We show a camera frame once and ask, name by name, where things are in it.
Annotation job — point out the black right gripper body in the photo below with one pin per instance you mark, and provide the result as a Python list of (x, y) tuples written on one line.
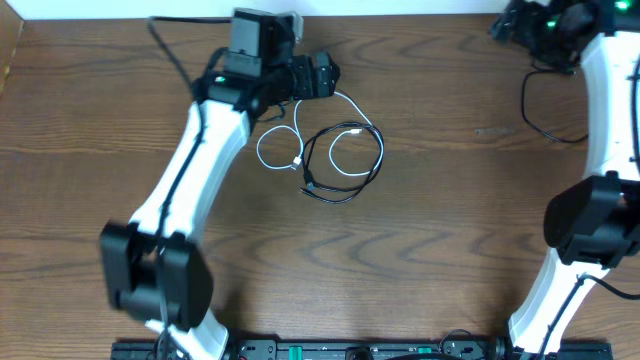
[(542, 34)]

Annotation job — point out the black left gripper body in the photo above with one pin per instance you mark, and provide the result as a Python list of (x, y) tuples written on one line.
[(322, 73)]

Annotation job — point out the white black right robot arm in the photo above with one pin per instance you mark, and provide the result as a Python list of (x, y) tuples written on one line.
[(593, 225)]

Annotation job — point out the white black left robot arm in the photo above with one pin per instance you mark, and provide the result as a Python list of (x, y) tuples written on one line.
[(153, 267)]

